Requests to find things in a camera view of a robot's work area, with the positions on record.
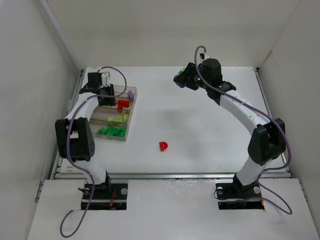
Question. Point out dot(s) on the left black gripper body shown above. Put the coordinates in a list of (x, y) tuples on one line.
[(106, 95)]

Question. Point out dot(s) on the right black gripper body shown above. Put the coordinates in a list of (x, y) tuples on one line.
[(186, 75)]

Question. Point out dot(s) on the long red lego brick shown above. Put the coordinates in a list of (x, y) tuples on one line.
[(124, 103)]

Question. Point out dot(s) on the purple hollow lego brick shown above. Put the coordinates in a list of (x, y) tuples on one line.
[(130, 94)]

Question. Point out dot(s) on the small green slope lego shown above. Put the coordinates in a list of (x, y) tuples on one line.
[(123, 130)]

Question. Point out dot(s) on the red half-round lego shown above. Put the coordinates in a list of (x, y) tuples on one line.
[(163, 146)]

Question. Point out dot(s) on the purple flower lego disc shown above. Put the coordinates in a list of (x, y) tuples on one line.
[(177, 81)]

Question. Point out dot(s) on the green lego plate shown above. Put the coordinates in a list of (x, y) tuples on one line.
[(113, 130)]

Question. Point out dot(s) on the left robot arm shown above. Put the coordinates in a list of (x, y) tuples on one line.
[(74, 136)]

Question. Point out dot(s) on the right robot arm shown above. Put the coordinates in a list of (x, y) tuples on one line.
[(267, 135)]

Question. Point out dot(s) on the clear compartment organizer tray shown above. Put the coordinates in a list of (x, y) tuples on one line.
[(113, 122)]

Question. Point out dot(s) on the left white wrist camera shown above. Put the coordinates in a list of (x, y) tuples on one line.
[(106, 74)]

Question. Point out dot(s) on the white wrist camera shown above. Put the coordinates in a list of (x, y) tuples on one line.
[(106, 74), (203, 56)]

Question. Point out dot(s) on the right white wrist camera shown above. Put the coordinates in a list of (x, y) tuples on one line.
[(203, 56)]

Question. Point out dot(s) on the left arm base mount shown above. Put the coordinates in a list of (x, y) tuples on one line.
[(109, 196)]

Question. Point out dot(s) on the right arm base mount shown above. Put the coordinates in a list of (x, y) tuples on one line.
[(234, 196)]

